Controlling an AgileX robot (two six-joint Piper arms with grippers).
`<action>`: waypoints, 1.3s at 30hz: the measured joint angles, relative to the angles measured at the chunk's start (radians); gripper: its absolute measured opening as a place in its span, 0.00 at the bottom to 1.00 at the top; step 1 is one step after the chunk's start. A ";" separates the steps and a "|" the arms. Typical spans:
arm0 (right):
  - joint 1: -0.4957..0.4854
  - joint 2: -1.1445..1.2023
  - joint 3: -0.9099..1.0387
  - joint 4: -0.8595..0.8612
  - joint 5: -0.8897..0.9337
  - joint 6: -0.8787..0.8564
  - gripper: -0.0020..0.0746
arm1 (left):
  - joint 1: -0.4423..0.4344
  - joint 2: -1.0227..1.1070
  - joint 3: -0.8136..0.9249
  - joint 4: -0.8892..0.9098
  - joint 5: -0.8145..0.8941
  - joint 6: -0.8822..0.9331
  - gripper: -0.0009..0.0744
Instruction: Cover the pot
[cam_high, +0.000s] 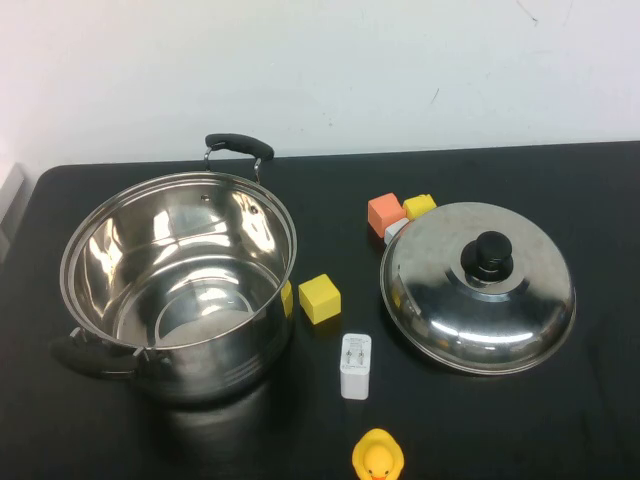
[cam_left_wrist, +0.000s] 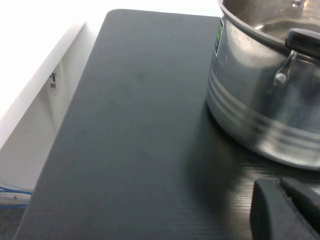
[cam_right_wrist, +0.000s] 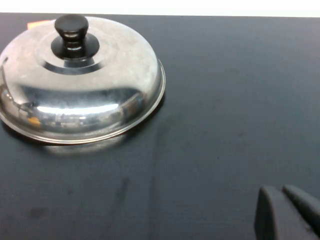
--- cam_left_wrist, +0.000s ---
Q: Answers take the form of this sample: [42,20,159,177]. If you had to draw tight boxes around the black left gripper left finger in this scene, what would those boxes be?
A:
[249,178,312,240]

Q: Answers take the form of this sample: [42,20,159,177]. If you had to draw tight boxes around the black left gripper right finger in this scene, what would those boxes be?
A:
[281,177,320,240]

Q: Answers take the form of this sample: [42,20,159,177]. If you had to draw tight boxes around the stainless steel pot black handles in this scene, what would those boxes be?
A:
[206,0,320,171]

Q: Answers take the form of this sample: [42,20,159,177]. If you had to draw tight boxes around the blue cable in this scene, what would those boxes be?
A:
[0,184,33,208]

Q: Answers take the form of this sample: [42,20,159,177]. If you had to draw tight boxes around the white wall panel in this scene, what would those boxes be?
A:
[0,19,98,151]

